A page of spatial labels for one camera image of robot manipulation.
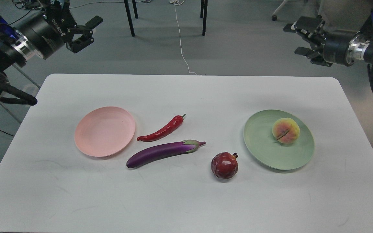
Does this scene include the black floor cables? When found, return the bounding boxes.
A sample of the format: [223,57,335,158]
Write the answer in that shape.
[8,0,64,25]

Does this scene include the purple eggplant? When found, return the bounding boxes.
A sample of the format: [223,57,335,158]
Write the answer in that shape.
[126,139,206,169]

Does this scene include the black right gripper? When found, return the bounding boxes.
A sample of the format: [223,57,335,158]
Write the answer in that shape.
[283,16,358,67]

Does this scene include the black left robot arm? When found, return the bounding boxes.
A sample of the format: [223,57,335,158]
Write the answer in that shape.
[0,0,103,106]

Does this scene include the red chili pepper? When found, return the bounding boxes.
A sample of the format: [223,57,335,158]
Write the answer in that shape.
[136,114,186,142]

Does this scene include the green plate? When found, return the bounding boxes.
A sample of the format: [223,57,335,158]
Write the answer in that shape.
[243,110,315,171]

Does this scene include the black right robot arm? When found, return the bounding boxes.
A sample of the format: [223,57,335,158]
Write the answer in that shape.
[283,6,373,93]

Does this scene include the red pomegranate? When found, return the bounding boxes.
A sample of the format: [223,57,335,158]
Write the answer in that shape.
[211,152,238,179]

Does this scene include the black table legs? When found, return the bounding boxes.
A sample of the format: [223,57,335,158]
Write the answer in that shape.
[123,0,208,38]

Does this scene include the yellow pink peach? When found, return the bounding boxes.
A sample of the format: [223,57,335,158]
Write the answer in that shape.
[271,118,300,144]

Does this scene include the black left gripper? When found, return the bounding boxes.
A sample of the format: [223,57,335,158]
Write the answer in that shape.
[15,0,103,60]

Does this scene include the white chair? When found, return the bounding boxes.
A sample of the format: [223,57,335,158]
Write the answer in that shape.
[0,65,40,124]

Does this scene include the white floor cable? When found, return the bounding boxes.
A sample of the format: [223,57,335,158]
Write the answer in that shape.
[170,0,203,76]

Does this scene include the pink plate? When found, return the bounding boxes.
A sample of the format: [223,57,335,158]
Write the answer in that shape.
[74,106,136,158]

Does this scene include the office chair base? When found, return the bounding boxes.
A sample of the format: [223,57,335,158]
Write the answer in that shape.
[272,0,303,22]

